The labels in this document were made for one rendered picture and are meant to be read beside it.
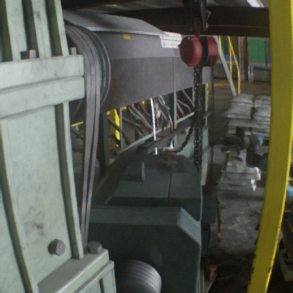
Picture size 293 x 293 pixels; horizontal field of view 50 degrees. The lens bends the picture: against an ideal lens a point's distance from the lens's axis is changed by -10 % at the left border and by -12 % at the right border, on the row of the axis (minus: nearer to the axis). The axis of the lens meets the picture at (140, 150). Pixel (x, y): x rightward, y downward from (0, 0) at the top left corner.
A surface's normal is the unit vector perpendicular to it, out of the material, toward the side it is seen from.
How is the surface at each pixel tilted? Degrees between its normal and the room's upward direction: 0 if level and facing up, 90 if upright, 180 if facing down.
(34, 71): 90
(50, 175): 90
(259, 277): 90
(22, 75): 90
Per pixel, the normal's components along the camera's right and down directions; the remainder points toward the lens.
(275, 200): -0.45, 0.26
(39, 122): 0.89, 0.11
